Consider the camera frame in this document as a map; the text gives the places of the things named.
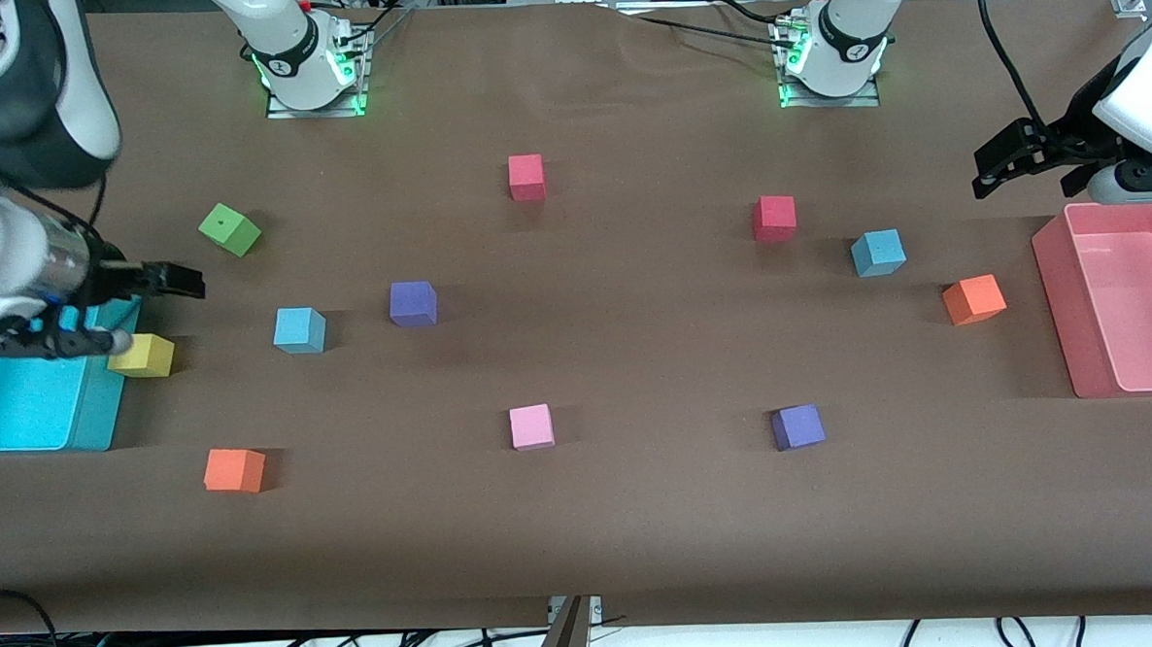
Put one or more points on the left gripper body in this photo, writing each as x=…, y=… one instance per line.
x=1079, y=128

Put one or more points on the light blue foam block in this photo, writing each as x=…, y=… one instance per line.
x=299, y=330
x=877, y=252

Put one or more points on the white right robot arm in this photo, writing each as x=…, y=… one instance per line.
x=298, y=88

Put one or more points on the yellow foam block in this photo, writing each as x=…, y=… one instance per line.
x=147, y=360

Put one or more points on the green foam block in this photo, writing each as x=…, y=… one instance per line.
x=230, y=230

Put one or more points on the pink plastic bin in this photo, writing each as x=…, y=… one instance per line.
x=1134, y=309

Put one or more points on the cyan plastic bin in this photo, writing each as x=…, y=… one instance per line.
x=16, y=406

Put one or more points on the orange foam block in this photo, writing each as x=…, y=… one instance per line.
x=974, y=299
x=233, y=470

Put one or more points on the purple foam block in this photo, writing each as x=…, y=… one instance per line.
x=412, y=303
x=797, y=427

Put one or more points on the red foam block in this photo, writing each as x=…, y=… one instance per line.
x=527, y=176
x=774, y=218

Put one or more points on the pink foam block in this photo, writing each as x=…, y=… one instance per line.
x=532, y=427

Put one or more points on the brown table cover sheet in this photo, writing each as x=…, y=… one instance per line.
x=643, y=515

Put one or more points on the dark brown post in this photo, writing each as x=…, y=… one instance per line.
x=563, y=645

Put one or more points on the small metal bracket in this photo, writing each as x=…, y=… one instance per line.
x=594, y=610

